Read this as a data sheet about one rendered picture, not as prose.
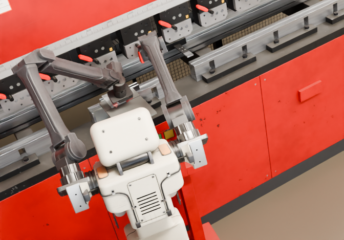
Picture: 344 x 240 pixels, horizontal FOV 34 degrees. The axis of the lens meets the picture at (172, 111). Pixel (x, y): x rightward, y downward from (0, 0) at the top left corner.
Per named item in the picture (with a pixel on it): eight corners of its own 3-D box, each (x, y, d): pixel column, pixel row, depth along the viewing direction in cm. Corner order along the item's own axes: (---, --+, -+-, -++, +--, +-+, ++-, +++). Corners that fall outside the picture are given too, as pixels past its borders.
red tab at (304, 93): (300, 102, 310) (300, 92, 306) (298, 101, 311) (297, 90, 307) (322, 91, 314) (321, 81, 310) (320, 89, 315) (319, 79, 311)
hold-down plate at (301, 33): (272, 53, 295) (272, 48, 293) (266, 49, 299) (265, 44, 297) (317, 31, 303) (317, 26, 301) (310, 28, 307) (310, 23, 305)
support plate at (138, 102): (121, 130, 246) (120, 129, 246) (99, 104, 266) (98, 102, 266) (156, 113, 251) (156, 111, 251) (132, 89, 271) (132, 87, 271)
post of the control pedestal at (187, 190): (196, 246, 299) (177, 172, 267) (191, 238, 303) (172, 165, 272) (206, 241, 300) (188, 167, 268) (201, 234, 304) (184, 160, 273)
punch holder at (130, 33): (128, 61, 260) (120, 29, 250) (121, 54, 266) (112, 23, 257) (156, 48, 264) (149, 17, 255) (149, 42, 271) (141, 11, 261)
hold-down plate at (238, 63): (207, 84, 283) (207, 79, 282) (202, 79, 287) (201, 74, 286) (256, 60, 292) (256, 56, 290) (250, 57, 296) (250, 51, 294)
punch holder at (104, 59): (89, 78, 254) (79, 47, 245) (83, 70, 261) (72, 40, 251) (119, 65, 258) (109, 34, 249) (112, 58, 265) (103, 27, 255)
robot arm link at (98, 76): (23, 72, 209) (41, 58, 204) (20, 60, 212) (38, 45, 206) (104, 91, 243) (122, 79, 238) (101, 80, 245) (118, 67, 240)
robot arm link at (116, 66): (97, 86, 239) (110, 76, 235) (92, 64, 245) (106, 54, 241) (116, 93, 248) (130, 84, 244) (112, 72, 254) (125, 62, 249)
